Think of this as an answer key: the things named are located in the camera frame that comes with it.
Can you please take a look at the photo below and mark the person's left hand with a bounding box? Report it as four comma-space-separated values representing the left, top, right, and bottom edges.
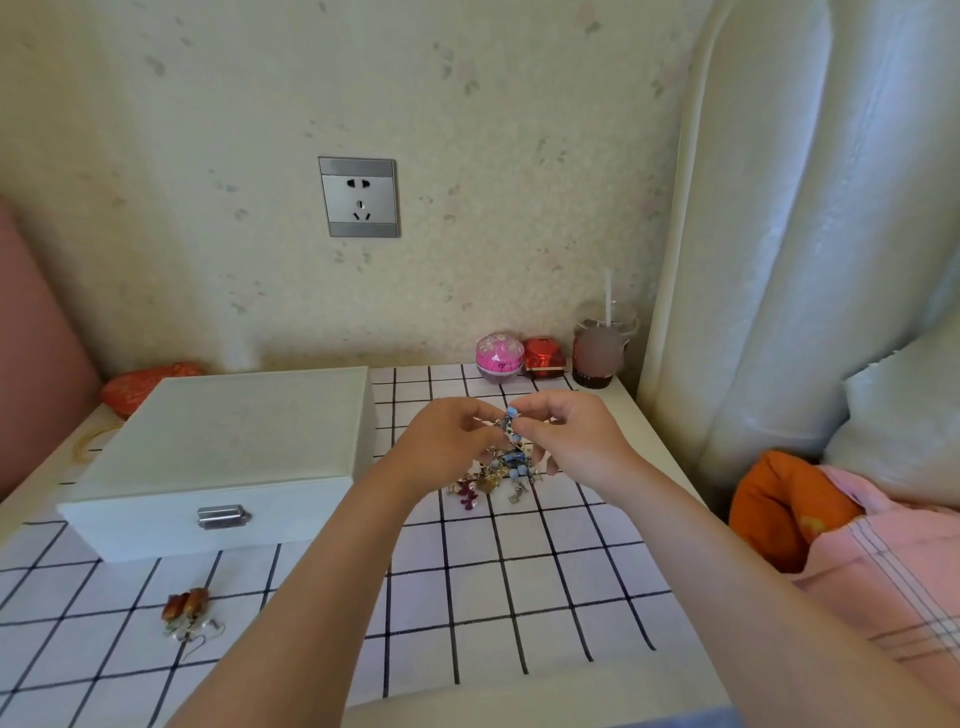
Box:
374, 395, 511, 504

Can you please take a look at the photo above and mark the person's right hand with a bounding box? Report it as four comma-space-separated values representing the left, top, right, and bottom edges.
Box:
509, 389, 658, 504

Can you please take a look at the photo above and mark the pile of mixed earrings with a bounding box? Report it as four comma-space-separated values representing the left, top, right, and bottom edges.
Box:
448, 449, 547, 511

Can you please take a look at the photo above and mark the white wooden jewelry box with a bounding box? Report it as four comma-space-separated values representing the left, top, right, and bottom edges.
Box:
56, 365, 376, 565

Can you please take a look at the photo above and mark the person's right forearm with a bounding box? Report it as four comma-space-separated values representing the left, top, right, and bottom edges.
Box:
611, 464, 960, 728

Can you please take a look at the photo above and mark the person's left forearm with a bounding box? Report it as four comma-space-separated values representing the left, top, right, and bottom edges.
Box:
164, 464, 444, 728

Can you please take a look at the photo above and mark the red faceted gift box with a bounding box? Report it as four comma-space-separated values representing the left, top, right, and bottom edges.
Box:
522, 335, 568, 378

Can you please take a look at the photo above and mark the pink round trinket box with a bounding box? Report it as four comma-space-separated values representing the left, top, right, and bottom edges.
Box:
475, 332, 526, 380

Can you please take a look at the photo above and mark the red heart-shaped box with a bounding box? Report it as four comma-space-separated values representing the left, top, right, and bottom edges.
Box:
101, 362, 205, 420

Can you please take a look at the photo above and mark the clear plastic drink cup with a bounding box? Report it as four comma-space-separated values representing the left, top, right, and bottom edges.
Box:
572, 299, 639, 391

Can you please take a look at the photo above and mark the white black-grid table cloth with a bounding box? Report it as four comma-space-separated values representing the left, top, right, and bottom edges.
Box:
0, 363, 673, 728

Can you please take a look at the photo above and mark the orange plush cushion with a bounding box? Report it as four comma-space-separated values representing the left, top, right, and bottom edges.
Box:
728, 449, 864, 575

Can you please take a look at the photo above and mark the white padded headboard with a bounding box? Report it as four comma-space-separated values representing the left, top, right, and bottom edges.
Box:
637, 0, 960, 511

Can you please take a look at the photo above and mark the pink plaid blanket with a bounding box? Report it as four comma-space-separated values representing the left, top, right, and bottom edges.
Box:
791, 464, 960, 669

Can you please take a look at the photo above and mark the thin gold bangle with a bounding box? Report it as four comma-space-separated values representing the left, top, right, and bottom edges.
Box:
72, 422, 125, 463

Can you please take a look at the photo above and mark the pink rolled mat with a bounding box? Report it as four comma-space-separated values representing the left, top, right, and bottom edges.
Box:
0, 202, 104, 500

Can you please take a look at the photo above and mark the grey wall socket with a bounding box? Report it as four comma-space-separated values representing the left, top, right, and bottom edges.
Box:
317, 155, 401, 240

